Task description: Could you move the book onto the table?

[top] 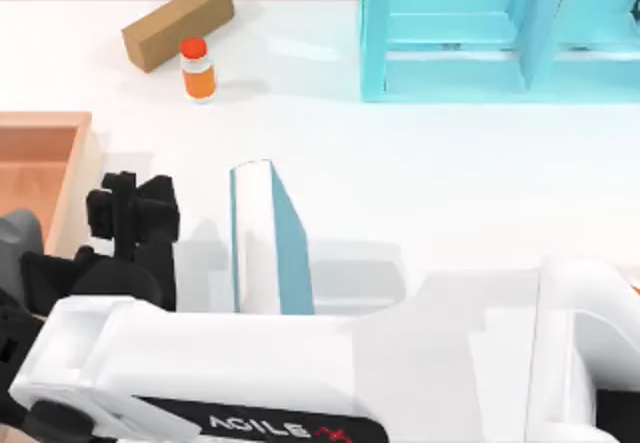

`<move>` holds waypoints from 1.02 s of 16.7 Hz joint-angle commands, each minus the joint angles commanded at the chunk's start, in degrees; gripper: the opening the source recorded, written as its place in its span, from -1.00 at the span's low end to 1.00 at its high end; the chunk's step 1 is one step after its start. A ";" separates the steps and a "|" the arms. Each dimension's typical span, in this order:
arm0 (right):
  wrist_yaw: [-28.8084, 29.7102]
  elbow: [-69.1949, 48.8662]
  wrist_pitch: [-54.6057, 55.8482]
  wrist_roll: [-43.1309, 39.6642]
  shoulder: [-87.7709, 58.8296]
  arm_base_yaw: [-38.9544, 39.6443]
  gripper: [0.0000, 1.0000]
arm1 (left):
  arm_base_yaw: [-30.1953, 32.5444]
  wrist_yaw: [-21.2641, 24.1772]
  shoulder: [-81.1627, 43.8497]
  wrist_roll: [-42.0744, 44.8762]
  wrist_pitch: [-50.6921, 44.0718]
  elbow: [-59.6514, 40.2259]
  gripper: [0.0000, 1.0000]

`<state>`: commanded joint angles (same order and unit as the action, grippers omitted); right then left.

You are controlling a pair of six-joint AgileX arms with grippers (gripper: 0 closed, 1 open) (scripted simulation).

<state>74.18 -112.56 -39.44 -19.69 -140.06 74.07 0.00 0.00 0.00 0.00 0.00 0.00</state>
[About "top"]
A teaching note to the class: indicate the salmon-coloured shallow box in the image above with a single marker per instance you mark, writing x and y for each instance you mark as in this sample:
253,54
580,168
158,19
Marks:
45,173

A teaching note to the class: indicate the grey rounded box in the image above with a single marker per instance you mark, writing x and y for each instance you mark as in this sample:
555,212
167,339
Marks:
20,238

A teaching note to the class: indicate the blue and white book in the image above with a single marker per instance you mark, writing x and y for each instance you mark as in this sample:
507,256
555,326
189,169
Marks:
265,243

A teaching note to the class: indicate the orange bottle with red cap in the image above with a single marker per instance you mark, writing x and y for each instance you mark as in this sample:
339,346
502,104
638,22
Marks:
198,73

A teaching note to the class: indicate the brown cardboard box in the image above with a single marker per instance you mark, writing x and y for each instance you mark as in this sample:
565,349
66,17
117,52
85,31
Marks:
175,23

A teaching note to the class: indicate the light blue rack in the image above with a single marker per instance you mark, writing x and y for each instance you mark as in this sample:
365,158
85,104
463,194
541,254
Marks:
480,33

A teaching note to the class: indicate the small orange object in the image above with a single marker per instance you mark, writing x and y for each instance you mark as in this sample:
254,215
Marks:
636,289

